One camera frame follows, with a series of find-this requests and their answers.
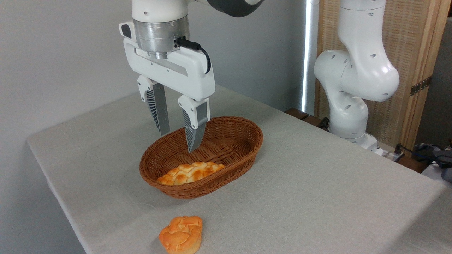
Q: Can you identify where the dark brown wooden block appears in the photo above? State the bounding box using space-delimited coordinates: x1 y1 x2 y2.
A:
303 115 329 130
285 108 309 121

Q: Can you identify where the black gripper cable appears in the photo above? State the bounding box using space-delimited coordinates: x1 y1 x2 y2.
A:
175 37 212 74

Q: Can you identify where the brass screen hinge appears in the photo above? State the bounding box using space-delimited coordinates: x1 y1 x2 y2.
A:
410 76 433 97

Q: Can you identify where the small round bread bun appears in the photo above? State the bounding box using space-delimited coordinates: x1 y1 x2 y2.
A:
159 216 203 254

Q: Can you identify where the dark grey bag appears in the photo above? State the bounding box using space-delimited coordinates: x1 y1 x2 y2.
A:
411 142 452 183

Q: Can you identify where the wooden rattan folding screen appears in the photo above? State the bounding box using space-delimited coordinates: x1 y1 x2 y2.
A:
314 0 452 152

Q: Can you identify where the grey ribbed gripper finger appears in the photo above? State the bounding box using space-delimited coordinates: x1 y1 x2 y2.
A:
178 95 212 153
137 75 171 137

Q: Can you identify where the long braided bread loaf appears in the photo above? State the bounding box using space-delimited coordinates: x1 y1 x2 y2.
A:
156 162 225 186

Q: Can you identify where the black plug with cable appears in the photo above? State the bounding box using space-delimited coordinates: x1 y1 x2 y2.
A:
393 143 452 164

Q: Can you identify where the brown oval wicker basket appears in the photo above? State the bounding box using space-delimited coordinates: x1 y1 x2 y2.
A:
139 116 264 200

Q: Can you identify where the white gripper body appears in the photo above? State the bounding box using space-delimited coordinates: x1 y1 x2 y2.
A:
119 22 216 102

